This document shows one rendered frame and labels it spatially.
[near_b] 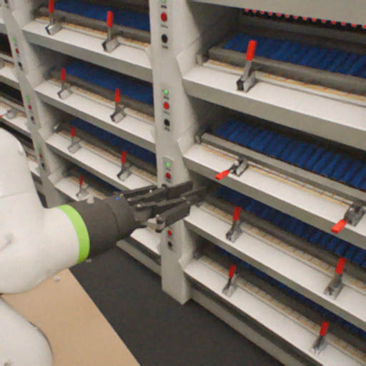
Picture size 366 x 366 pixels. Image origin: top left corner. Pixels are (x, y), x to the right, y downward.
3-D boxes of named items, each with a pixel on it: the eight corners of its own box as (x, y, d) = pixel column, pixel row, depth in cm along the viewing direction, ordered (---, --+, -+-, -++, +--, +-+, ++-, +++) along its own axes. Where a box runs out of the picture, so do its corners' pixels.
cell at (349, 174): (362, 167, 86) (346, 188, 84) (353, 164, 87) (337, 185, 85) (362, 161, 85) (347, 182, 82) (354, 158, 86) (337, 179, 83)
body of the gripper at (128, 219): (86, 231, 71) (129, 216, 78) (117, 254, 66) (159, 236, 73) (88, 192, 68) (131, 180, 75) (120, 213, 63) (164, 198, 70)
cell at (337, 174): (352, 164, 87) (337, 184, 85) (344, 161, 88) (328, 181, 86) (352, 158, 86) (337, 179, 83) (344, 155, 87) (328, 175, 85)
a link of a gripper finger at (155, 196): (129, 222, 73) (122, 219, 73) (166, 202, 81) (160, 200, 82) (130, 201, 71) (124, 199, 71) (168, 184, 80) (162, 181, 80)
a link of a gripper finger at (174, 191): (168, 202, 80) (165, 201, 81) (191, 194, 85) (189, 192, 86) (169, 188, 79) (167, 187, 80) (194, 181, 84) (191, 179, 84)
